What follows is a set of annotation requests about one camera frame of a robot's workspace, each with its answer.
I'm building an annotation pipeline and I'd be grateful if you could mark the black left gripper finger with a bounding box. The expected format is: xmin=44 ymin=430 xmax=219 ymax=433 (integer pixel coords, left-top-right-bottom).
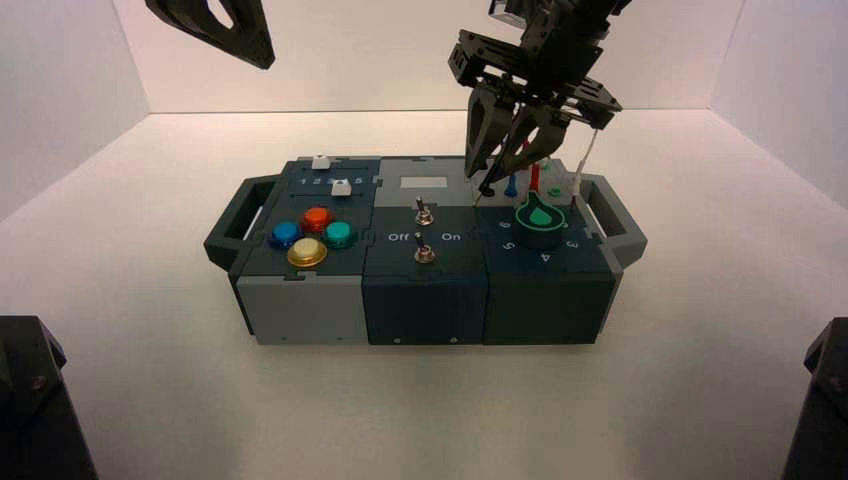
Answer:
xmin=144 ymin=0 xmax=276 ymax=71

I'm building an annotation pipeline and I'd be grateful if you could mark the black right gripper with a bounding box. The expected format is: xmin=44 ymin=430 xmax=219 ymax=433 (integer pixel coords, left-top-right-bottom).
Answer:
xmin=448 ymin=11 xmax=624 ymax=180

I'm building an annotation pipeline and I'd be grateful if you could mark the black banana plug wire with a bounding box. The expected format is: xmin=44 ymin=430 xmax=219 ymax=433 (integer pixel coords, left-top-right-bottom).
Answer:
xmin=472 ymin=104 xmax=525 ymax=208

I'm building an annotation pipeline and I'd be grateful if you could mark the green rotary knob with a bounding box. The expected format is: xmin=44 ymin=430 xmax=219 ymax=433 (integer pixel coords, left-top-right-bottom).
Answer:
xmin=515 ymin=190 xmax=566 ymax=252

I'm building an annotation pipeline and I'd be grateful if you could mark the orange round push button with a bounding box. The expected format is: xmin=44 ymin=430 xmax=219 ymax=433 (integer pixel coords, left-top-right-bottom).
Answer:
xmin=301 ymin=207 xmax=335 ymax=234

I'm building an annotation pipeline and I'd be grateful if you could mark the dark teal grey control box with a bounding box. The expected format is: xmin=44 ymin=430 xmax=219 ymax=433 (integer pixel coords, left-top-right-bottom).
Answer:
xmin=203 ymin=156 xmax=648 ymax=347

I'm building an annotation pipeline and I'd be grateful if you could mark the blue round push button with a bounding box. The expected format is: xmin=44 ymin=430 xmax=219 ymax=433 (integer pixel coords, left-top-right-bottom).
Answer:
xmin=267 ymin=221 xmax=305 ymax=252

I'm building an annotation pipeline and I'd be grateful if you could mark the teal round push button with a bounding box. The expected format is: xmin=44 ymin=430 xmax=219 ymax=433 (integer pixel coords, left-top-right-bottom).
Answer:
xmin=321 ymin=221 xmax=359 ymax=250

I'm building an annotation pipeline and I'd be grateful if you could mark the yellow round push button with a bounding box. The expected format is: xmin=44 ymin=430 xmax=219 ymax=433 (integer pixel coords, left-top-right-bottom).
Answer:
xmin=286 ymin=237 xmax=328 ymax=269

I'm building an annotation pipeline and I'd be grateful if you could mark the red banana plug wire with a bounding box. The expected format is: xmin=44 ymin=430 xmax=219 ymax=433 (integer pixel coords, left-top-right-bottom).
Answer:
xmin=521 ymin=137 xmax=542 ymax=195

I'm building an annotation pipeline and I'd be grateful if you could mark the blue banana plug wire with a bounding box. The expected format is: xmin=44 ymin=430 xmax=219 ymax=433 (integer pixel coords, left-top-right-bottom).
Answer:
xmin=502 ymin=135 xmax=519 ymax=199

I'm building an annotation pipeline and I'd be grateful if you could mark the white banana plug wire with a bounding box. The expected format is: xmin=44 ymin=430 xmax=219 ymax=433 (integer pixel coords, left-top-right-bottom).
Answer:
xmin=539 ymin=127 xmax=600 ymax=211

